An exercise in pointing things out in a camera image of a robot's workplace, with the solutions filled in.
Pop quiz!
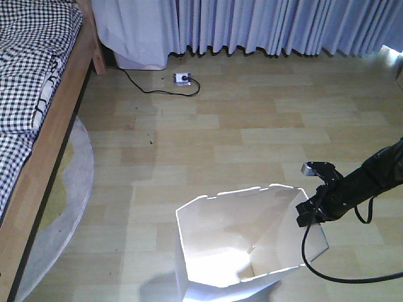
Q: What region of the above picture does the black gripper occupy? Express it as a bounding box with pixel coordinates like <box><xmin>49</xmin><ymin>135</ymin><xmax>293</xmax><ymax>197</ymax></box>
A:
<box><xmin>296</xmin><ymin>177</ymin><xmax>346</xmax><ymax>227</ymax></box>

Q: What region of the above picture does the white plastic trash bin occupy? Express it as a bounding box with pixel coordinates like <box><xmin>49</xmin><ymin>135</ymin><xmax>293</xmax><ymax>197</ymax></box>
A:
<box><xmin>175</xmin><ymin>184</ymin><xmax>329</xmax><ymax>301</ymax></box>

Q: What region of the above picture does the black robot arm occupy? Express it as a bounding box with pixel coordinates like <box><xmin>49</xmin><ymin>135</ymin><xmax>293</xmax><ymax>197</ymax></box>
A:
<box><xmin>296</xmin><ymin>140</ymin><xmax>402</xmax><ymax>227</ymax></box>

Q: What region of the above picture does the floor power socket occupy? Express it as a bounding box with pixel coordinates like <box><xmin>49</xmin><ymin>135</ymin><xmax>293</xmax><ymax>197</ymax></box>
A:
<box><xmin>173</xmin><ymin>72</ymin><xmax>191</xmax><ymax>86</ymax></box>

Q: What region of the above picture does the light grey curtain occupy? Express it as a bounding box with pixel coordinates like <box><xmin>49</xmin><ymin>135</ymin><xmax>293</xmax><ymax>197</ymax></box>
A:
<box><xmin>92</xmin><ymin>0</ymin><xmax>402</xmax><ymax>70</ymax></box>

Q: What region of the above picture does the grey round rug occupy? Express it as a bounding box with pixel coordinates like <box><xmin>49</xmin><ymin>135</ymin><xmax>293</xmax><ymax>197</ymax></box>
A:
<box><xmin>14</xmin><ymin>118</ymin><xmax>94</xmax><ymax>301</ymax></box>

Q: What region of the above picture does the black white checkered bedding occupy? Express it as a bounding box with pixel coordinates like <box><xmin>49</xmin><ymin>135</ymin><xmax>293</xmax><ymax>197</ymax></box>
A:
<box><xmin>1</xmin><ymin>1</ymin><xmax>83</xmax><ymax>213</ymax></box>

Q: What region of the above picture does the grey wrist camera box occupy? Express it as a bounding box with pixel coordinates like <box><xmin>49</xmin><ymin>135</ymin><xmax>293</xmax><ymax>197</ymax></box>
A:
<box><xmin>301</xmin><ymin>161</ymin><xmax>335</xmax><ymax>177</ymax></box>

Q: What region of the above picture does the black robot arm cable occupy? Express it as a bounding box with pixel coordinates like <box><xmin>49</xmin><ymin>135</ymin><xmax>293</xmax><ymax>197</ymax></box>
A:
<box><xmin>302</xmin><ymin>196</ymin><xmax>403</xmax><ymax>283</ymax></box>

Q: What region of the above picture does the black floor power cable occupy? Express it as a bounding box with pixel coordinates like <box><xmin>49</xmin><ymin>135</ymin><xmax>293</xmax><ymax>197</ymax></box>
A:
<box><xmin>106</xmin><ymin>65</ymin><xmax>202</xmax><ymax>97</ymax></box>

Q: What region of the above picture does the wooden bed frame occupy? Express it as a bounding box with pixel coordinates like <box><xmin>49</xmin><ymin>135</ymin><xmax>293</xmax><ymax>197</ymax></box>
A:
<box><xmin>1</xmin><ymin>1</ymin><xmax>106</xmax><ymax>301</ymax></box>

